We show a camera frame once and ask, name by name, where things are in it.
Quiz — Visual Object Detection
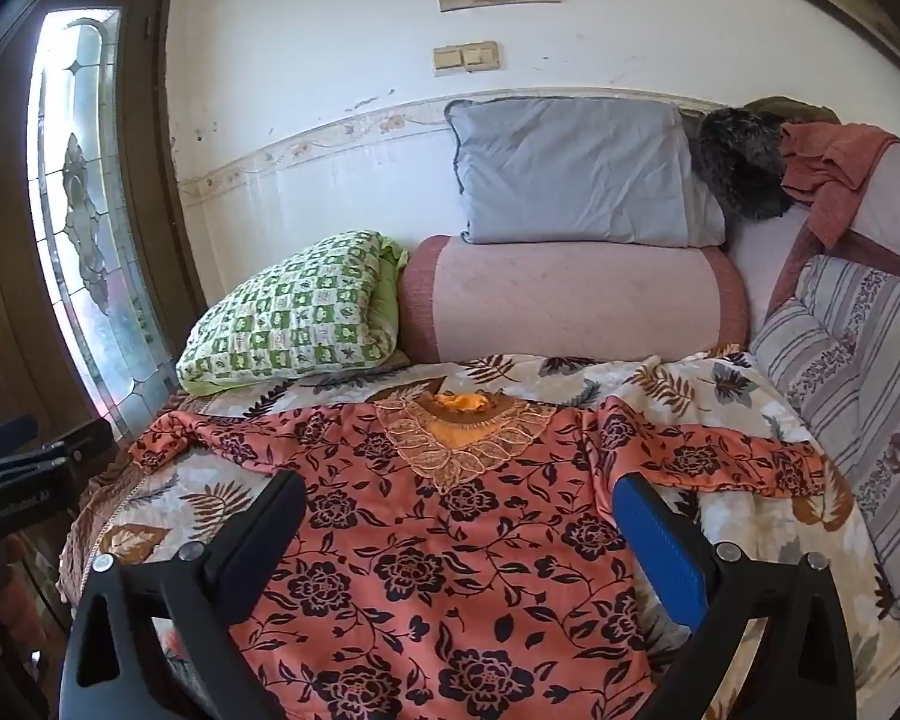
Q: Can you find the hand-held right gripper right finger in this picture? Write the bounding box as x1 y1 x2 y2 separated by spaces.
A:
612 471 857 720

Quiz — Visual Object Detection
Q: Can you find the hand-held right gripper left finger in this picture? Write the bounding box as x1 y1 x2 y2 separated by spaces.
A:
58 469 308 720

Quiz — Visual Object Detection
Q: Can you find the orange floral blouse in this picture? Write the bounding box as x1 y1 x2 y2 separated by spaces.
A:
129 388 826 720

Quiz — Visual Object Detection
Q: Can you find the leaf print blanket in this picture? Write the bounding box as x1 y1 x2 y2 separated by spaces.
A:
58 349 900 720

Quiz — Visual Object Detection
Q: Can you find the green checked pillow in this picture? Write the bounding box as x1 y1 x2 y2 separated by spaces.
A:
175 229 410 395

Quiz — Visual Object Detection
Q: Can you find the stained glass window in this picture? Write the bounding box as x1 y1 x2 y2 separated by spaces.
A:
28 7 177 440

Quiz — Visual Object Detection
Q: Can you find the pink bolster cushion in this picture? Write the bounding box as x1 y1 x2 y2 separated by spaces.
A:
397 235 752 365

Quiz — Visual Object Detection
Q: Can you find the striped floral cushion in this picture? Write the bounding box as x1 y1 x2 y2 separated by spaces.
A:
750 255 900 635

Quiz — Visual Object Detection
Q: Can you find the grey pillow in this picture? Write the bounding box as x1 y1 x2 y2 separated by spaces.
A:
444 97 727 248

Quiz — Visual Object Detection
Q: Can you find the dark furry cloth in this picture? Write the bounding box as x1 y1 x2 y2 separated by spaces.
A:
691 108 792 221

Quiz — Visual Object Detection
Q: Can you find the rust coloured cloth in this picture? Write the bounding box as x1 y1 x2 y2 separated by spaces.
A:
778 120 900 248

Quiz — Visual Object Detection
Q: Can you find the olive cloth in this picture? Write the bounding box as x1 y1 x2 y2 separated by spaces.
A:
742 96 841 128

